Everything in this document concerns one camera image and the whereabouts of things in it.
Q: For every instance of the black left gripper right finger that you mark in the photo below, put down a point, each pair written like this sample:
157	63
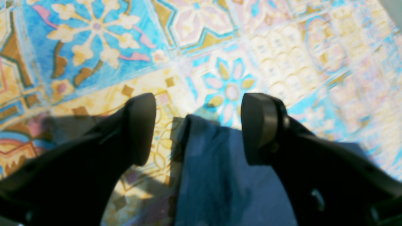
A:
327	184

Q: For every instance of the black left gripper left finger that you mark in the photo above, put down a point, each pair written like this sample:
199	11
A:
71	184

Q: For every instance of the dark blue t-shirt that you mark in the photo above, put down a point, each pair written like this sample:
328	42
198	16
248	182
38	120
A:
219	187

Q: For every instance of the patterned tablecloth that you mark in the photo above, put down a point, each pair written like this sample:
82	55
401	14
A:
63	62

